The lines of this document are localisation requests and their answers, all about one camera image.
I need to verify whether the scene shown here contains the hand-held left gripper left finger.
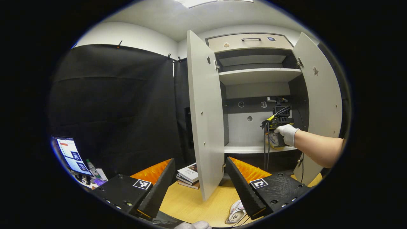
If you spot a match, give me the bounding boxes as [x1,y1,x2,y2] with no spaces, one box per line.
[92,158,176,220]

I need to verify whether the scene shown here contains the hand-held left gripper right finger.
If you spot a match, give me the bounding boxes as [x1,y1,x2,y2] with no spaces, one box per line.
[225,156,311,221]

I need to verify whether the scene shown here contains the white shoe yellow sole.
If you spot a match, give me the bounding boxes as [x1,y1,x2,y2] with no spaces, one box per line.
[225,199,248,225]
[268,132,286,150]

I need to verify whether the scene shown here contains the grey shoe cabinet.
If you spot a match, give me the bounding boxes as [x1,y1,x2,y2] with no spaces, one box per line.
[187,30,344,201]

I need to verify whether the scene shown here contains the grey shoe cabinet door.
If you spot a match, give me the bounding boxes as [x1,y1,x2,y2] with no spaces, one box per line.
[292,32,343,186]
[187,30,226,201]

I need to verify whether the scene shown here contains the grey cabinet drawer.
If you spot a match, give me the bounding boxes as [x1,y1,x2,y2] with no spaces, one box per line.
[206,33,294,53]

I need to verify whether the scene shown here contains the white cover book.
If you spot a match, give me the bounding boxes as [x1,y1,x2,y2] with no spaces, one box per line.
[177,163,200,183]

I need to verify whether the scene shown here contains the clear plastic bottle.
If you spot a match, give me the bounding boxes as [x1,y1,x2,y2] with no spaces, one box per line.
[86,159,102,179]

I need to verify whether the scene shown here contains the ceiling light panel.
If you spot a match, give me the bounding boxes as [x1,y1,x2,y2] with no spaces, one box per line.
[173,0,255,9]

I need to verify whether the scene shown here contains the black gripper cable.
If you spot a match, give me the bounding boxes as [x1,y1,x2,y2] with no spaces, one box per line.
[263,126,271,173]

